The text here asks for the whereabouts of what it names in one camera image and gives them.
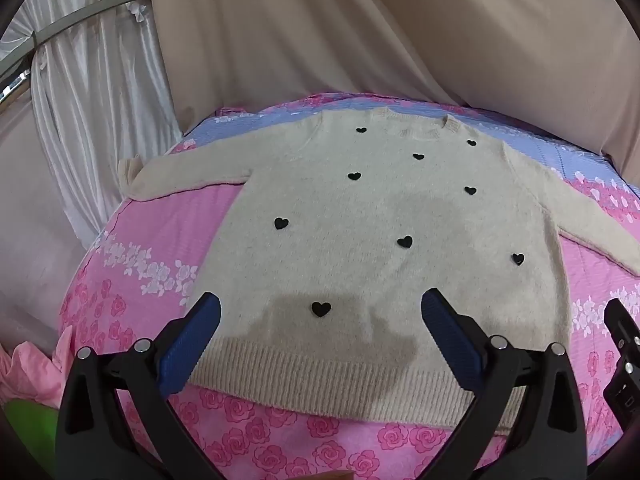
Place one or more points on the pink floral bed sheet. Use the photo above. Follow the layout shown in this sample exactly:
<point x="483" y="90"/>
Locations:
<point x="140" y="271"/>

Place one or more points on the pink crumpled cloth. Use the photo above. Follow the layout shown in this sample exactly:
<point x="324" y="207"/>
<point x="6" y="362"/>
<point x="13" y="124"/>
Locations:
<point x="28" y="374"/>

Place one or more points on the white satin curtain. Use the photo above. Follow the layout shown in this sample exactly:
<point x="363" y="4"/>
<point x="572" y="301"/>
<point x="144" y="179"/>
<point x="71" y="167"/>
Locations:
<point x="99" y="95"/>

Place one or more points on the beige curtain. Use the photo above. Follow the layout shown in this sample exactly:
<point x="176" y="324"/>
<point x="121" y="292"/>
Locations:
<point x="569" y="67"/>

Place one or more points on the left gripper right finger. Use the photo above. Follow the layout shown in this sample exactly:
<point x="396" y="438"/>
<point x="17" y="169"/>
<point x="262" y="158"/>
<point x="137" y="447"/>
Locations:
<point x="548" y="437"/>

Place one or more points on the cream sweater with black hearts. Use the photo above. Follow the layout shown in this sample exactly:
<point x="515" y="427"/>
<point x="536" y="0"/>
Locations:
<point x="343" y="220"/>

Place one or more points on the green object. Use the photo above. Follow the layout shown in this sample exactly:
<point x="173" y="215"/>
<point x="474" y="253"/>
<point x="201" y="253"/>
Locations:
<point x="35" y="424"/>

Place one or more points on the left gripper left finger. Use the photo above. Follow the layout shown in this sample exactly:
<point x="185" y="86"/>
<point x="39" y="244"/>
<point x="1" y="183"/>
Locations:
<point x="115" y="419"/>

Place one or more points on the metal curtain rail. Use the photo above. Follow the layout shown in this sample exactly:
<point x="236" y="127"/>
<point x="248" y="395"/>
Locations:
<point x="15" y="62"/>

